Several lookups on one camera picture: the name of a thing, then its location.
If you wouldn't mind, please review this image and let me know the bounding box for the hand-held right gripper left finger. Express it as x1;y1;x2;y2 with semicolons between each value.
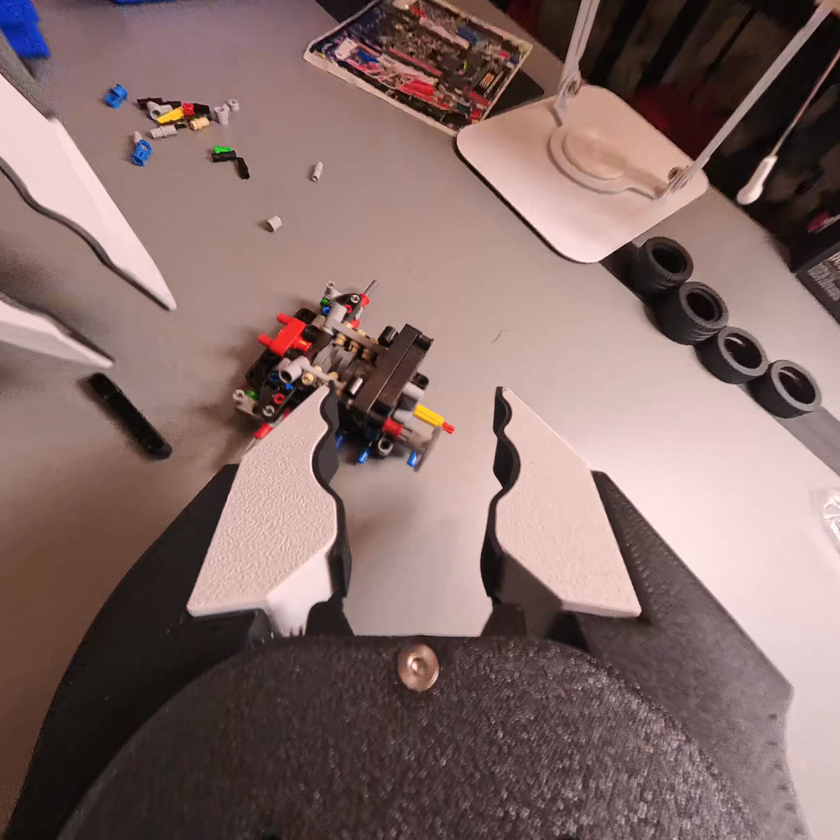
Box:
186;386;353;637

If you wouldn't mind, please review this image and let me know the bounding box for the lego car chassis assembly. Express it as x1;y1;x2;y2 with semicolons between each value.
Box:
233;279;455;472

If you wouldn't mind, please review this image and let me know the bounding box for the pile of small lego pieces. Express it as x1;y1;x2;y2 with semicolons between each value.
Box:
104;84;252;181

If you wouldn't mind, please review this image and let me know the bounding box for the clear plastic bag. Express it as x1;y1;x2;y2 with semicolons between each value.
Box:
812;489;840;552

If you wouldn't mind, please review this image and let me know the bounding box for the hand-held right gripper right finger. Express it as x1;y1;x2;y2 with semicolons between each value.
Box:
481;386;644;636

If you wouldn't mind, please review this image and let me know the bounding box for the blue plastic bin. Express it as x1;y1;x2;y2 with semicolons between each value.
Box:
0;0;52;60

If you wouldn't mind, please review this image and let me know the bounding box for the black lego set box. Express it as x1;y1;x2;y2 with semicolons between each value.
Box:
794;243;840;309

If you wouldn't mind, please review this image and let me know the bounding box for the black lego beam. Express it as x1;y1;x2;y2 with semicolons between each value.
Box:
88;373;173;459

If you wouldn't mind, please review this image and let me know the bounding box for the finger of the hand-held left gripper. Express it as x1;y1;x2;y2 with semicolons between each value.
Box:
0;73;178;312
0;298;115;370

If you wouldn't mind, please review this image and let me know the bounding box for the holographic sticker sheet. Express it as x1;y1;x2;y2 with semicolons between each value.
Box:
303;0;534;137

